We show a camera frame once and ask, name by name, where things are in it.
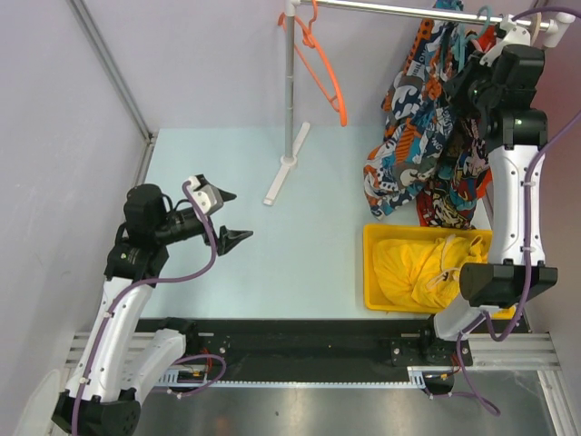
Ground yellow cloth in bin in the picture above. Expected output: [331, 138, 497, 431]
[372, 234, 488, 311]

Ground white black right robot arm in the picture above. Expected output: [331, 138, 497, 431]
[419, 44, 558, 364]

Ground red orange shorts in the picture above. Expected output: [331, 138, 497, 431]
[475, 25, 496, 199]

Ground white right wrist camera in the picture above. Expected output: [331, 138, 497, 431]
[479, 16, 531, 67]

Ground red black wires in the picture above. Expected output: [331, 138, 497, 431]
[181, 347, 216, 379]

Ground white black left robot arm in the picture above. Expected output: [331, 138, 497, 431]
[52, 174, 253, 435]

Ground black mounting plate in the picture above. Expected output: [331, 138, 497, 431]
[131, 318, 474, 382]

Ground white metal clothes rack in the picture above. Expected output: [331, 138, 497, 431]
[263, 1, 580, 206]

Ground white perforated cable tray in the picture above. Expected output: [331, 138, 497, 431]
[153, 365, 458, 391]

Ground orange plastic hanger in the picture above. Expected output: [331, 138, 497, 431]
[277, 1, 349, 127]

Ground beige plastic hanger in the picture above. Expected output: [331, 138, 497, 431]
[531, 12, 542, 45]

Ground comic print shorts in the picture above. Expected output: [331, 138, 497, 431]
[416, 118, 492, 230]

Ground teal plastic hanger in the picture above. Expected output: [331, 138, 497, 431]
[452, 5, 492, 73]

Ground yellow plastic bin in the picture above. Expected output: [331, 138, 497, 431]
[363, 224, 493, 314]

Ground orange blue patterned shorts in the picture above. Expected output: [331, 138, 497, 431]
[363, 18, 459, 220]

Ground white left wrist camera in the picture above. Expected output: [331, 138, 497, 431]
[185, 175, 224, 216]

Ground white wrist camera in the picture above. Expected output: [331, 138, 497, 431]
[479, 16, 531, 67]
[185, 175, 224, 216]

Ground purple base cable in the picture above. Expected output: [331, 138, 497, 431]
[162, 353, 227, 401]

